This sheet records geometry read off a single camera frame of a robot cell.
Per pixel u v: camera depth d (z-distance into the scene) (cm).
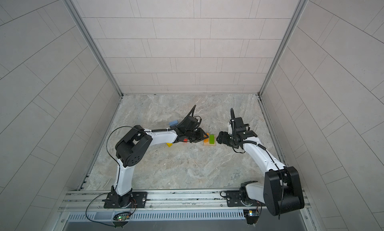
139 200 71
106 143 51
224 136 75
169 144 89
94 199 71
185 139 76
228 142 74
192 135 80
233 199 71
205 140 87
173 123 99
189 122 74
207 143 89
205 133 87
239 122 67
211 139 90
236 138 63
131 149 51
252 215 68
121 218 64
